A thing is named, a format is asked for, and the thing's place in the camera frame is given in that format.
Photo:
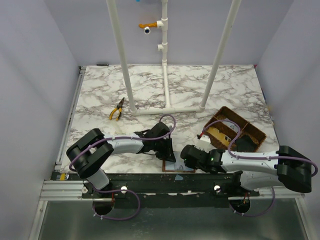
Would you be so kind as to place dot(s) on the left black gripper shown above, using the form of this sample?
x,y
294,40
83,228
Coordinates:
x,y
165,149

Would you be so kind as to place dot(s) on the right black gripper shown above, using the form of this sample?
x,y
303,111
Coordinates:
x,y
191,157

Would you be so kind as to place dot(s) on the brown leather card holder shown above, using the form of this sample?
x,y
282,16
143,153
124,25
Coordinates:
x,y
170,167

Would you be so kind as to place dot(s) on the white patterned card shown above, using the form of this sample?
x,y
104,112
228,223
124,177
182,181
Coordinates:
x,y
181,167

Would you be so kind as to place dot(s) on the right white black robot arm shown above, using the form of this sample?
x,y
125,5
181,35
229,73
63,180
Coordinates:
x,y
283,167

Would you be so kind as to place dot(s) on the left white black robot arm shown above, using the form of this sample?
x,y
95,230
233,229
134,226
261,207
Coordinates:
x,y
90,152

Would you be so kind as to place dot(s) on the gold card in tray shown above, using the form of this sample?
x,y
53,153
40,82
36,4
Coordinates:
x,y
218,139

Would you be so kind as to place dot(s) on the brown woven divided tray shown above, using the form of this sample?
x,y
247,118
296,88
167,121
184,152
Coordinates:
x,y
231,124

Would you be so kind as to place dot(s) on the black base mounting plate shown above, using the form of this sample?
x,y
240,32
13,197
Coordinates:
x,y
160,190

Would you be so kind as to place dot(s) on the blue white small ball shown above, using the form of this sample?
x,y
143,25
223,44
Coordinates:
x,y
147,30

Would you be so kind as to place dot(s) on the orange pipe hook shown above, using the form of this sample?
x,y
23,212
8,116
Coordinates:
x,y
158,24

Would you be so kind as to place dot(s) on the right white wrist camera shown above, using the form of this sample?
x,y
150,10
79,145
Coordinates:
x,y
204,143

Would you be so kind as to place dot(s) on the yellow handled pliers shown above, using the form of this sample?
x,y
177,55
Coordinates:
x,y
119,109

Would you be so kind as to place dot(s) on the white PVC pipe frame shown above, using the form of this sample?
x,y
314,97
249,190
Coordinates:
x,y
163,47

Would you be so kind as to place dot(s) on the aluminium rail frame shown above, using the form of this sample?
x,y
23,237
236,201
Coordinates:
x,y
42,206

